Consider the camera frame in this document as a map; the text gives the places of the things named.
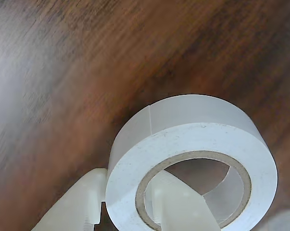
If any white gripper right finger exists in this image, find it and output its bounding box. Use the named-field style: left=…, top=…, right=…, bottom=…
left=144, top=169, right=220, bottom=231

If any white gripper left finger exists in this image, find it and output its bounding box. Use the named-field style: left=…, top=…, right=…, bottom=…
left=33, top=167, right=108, bottom=231

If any white tape roll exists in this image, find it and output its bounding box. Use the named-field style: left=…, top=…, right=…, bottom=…
left=105, top=93, right=278, bottom=231

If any clear plastic grid box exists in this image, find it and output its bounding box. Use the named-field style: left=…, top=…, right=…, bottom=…
left=267, top=209, right=290, bottom=231

